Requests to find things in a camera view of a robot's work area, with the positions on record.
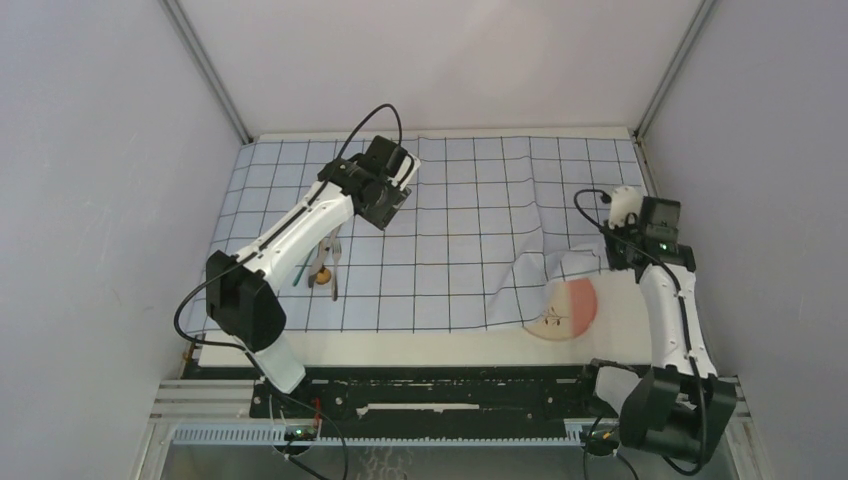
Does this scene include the metal cutlery piece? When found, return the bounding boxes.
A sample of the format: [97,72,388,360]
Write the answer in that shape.
[307,226,341,288]

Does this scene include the white checked tablecloth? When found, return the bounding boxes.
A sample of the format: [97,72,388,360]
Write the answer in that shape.
[184,136,647,335]

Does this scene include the cream pink branch plate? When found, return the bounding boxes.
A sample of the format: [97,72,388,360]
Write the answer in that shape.
[523,278,598,342]

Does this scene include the iridescent rainbow fork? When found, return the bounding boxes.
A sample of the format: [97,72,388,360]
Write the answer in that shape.
[292,245,320,289]

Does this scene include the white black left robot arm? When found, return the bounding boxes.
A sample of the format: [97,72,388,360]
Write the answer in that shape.
[204,135,421,417]

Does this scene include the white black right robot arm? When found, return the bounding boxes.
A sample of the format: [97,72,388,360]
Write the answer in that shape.
[577,186,737,476]

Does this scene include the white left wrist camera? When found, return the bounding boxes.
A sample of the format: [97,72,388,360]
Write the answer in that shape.
[391,154,421,190]

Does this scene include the white slotted cable duct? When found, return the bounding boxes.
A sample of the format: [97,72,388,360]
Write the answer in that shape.
[171,422,586,447]

